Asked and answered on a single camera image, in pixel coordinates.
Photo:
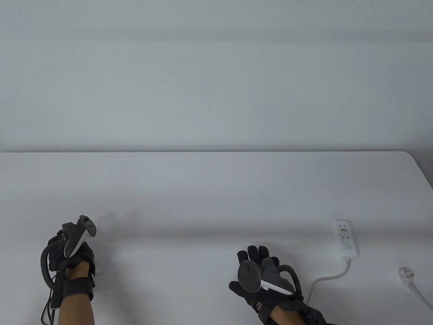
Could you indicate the white power strip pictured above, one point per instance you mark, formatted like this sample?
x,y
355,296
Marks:
x,y
347,244

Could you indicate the grey and white controller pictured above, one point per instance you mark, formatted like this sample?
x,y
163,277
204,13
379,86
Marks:
x,y
77,237
249,276

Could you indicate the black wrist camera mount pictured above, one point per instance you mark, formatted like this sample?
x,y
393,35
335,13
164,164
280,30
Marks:
x,y
313,315
79,287

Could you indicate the person's left forearm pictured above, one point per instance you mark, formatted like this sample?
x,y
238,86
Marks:
x,y
76,308

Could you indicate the person's right forearm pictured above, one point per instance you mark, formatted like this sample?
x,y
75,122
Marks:
x,y
282,315

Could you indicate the white wall plug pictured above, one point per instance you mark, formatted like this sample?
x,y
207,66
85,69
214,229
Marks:
x,y
406,273

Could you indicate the person's right hand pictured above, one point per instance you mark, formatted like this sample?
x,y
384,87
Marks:
x,y
238,287

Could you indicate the person's left hand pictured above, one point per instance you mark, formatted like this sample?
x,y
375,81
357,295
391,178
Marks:
x,y
86,255

